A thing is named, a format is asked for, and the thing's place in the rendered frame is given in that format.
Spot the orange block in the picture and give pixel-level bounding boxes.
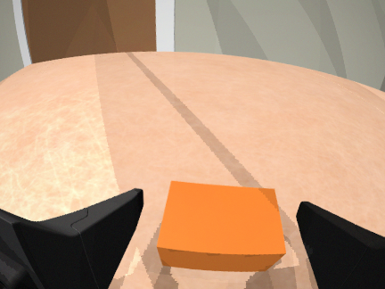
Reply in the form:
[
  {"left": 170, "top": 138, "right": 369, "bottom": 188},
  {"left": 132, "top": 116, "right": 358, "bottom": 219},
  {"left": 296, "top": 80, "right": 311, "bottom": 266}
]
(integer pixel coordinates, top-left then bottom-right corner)
[{"left": 157, "top": 180, "right": 286, "bottom": 272}]

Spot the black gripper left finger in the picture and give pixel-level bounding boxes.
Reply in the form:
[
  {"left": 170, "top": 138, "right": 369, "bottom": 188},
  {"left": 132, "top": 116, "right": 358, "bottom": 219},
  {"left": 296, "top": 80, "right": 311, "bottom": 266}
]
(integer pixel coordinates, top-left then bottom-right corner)
[{"left": 0, "top": 187, "right": 143, "bottom": 289}]

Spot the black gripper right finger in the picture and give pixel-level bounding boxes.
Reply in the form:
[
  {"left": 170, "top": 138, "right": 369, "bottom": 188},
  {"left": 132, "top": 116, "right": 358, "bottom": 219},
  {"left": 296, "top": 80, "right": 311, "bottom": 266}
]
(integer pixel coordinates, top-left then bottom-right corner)
[{"left": 296, "top": 201, "right": 385, "bottom": 289}]

